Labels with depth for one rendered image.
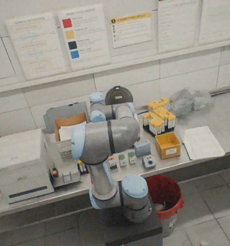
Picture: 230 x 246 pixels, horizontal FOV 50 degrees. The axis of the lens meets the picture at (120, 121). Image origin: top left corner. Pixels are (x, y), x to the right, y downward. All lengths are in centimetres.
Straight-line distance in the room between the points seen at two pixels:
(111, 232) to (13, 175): 62
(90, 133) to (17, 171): 75
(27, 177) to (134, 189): 65
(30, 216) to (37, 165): 98
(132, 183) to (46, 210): 130
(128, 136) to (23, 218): 171
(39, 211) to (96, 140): 163
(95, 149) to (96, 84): 114
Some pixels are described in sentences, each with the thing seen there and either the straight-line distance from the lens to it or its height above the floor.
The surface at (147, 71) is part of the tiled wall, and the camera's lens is 196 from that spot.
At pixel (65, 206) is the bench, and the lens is 230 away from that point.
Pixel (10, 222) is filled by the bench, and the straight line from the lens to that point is 242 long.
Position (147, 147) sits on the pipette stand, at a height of 94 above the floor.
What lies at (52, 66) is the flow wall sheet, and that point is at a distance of 181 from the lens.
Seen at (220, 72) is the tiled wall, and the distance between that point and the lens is 228.
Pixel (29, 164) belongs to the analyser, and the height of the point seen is 114.
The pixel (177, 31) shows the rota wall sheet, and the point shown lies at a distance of 193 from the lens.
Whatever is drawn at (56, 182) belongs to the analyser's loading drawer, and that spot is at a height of 92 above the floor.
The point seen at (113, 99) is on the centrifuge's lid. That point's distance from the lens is 194.
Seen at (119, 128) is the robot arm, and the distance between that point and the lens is 80.
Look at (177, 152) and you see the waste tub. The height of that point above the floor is 90.
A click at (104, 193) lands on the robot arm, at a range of 111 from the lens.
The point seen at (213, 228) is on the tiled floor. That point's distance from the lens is 243.
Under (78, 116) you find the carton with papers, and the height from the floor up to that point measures 100.
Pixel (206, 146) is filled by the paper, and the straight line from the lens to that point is 176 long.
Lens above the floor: 206
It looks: 36 degrees down
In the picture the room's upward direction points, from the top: 8 degrees counter-clockwise
